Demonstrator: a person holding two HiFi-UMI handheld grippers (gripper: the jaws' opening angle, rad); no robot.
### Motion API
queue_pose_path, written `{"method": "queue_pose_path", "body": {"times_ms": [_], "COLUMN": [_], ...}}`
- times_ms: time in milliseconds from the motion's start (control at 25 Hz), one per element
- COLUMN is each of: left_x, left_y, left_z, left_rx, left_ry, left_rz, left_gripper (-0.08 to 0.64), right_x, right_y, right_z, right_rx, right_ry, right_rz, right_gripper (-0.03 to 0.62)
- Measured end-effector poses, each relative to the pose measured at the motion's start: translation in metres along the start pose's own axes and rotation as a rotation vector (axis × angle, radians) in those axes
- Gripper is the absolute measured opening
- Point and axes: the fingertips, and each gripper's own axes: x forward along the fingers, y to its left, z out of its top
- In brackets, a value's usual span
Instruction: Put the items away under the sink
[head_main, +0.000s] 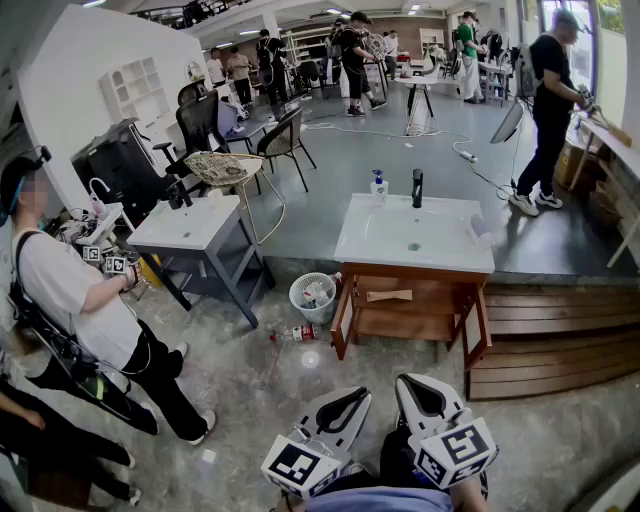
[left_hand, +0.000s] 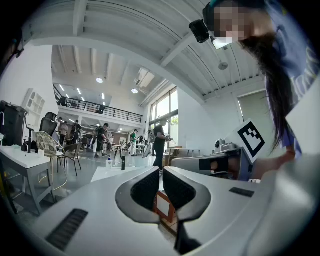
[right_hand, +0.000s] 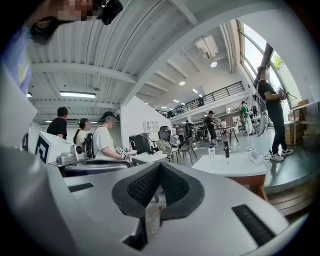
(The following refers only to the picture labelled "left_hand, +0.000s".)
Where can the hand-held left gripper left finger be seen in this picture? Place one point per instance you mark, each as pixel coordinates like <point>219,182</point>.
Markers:
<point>100,212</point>

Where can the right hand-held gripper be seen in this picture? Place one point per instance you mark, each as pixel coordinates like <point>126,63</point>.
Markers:
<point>247,140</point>

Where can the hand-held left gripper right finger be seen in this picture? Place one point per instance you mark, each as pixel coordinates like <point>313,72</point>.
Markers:
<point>225,212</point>

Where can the wooden cabinet door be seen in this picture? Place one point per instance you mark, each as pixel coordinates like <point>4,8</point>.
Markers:
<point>172,200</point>

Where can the blue-capped white bottle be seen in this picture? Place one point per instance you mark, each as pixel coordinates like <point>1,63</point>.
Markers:
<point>109,163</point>

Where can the person's right forearm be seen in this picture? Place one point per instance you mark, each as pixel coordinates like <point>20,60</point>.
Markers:
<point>272,165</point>

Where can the grey stand white sink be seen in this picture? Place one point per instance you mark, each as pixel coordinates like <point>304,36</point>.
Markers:
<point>25,160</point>

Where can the light wooden workbench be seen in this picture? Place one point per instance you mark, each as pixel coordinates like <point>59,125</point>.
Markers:
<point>182,150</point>

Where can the grey round disc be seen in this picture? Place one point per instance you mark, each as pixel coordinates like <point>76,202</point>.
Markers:
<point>147,151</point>

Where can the tall glass window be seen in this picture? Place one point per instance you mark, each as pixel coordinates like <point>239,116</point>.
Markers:
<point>162,105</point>

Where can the dark wicker chair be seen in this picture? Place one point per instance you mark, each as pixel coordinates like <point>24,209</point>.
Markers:
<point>72,150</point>

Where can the white round table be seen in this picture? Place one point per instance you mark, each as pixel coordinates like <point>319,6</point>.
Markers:
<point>117,145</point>

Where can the clear plastic cup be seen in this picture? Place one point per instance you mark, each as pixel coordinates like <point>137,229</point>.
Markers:
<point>40,153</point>

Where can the window with grey blind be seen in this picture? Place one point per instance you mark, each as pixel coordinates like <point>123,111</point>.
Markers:
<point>252,107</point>

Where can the round ceiling light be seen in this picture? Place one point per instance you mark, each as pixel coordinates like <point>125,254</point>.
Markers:
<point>99,80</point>
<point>134,90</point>

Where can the black mezzanine railing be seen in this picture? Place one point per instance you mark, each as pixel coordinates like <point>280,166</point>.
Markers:
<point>112,112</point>

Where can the ceiling air conditioner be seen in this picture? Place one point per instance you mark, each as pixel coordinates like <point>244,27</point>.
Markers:
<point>145,77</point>

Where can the black office chair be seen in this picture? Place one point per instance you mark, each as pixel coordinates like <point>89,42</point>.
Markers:
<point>48,125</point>

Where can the round ceiling fixture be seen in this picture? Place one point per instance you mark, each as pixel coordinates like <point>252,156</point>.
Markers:
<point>223,65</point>

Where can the black cabinet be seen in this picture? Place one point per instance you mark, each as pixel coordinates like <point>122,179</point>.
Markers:
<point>12,122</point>

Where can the white arched shelf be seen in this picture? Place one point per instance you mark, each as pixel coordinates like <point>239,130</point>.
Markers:
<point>35,105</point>

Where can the person's head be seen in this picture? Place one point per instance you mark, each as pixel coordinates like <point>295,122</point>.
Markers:
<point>232,22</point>

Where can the person's purple shirt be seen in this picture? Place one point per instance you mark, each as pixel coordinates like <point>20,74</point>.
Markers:
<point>295,50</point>

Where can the grey gripper-mounted camera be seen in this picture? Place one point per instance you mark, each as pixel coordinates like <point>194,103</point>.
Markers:
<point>220,144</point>

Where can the black head-worn camera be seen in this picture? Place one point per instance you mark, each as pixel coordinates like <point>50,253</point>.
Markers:
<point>199,31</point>

